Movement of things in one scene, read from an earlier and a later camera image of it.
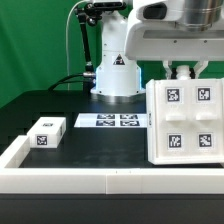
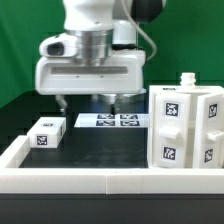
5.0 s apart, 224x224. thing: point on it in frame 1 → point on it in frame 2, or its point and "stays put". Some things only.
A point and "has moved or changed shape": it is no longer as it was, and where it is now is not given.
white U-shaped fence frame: [101, 181] stays put
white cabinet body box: [185, 121] has moved or changed shape
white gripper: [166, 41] → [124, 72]
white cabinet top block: [47, 132] stays put
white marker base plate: [112, 120] stays put
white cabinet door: [174, 118] has moved or changed shape
